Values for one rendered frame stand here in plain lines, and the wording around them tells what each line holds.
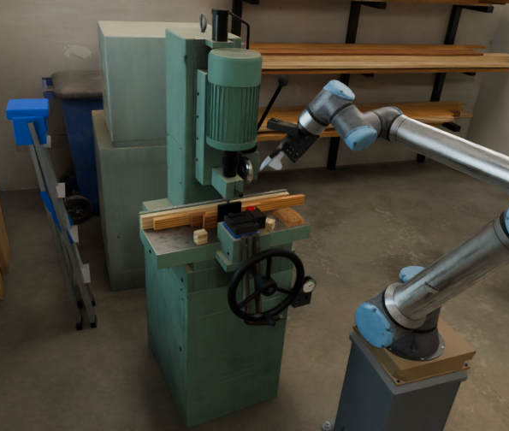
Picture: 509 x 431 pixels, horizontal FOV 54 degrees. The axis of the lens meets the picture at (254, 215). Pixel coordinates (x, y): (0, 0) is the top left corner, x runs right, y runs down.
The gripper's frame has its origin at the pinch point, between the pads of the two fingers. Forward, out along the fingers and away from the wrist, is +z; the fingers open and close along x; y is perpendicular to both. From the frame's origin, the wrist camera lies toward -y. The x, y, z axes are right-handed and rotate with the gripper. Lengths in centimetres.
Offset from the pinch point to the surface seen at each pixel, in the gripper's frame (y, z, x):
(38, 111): -84, 59, 2
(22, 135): -82, 69, -4
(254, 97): -17.2, -14.2, -0.2
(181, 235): -3.7, 34.8, -18.3
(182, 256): 1.9, 34.0, -26.3
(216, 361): 40, 73, -15
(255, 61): -23.8, -23.4, -1.0
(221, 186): -6.0, 19.6, -1.3
